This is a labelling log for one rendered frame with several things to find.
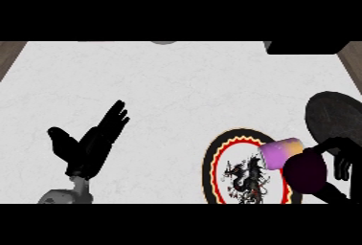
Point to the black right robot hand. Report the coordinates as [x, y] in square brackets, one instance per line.
[350, 156]

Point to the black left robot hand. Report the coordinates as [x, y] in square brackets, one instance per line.
[92, 150]

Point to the purple eggplant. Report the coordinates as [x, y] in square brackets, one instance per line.
[304, 169]

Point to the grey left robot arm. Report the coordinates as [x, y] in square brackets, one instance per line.
[79, 191]

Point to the dark grey pan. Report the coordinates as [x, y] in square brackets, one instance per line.
[338, 115]

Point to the dragon print plate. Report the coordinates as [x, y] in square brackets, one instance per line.
[236, 159]

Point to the black appliance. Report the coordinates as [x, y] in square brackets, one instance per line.
[307, 47]

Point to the grey round object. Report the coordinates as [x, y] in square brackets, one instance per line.
[163, 42]

